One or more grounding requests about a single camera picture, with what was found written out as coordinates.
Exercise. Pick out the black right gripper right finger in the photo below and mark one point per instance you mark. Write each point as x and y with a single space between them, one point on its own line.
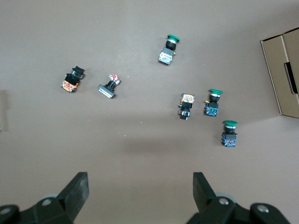
203 196

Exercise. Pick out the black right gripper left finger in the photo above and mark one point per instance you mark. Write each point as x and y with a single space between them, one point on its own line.
72 196

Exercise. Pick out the black mushroom button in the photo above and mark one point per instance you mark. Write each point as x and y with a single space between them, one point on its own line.
106 89

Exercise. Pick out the brown cardboard box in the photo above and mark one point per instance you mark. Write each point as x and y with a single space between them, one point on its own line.
287 77

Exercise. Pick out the green mushroom pushbutton switch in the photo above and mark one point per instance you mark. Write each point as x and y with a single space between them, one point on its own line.
167 54
229 137
212 108

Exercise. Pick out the black selector switch orange block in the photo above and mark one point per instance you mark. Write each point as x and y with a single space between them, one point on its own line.
187 100
70 84

